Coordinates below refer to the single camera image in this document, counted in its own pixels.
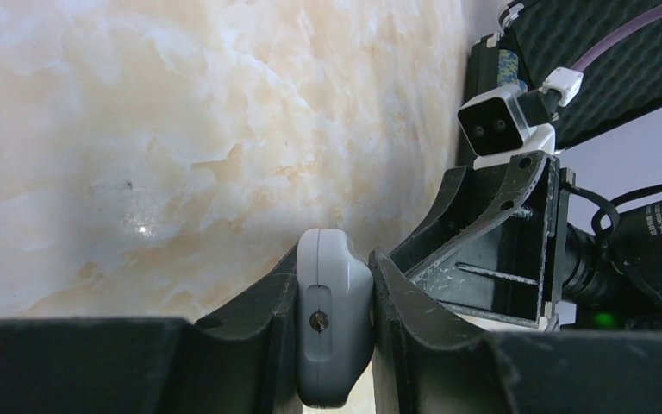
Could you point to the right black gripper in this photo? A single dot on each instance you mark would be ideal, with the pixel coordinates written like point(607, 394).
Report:
point(492, 248)

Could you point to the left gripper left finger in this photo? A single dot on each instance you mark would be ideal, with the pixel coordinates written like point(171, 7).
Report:
point(239, 358)

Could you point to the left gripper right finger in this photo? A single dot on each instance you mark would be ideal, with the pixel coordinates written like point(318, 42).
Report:
point(429, 360)

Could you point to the white remote control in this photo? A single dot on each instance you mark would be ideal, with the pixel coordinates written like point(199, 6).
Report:
point(335, 338)

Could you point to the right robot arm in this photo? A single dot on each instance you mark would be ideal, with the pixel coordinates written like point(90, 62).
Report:
point(614, 255)

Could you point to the black aluminium case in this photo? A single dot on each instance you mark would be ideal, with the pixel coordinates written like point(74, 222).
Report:
point(617, 45)

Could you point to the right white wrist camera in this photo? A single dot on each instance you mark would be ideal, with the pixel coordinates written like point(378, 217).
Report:
point(508, 121)

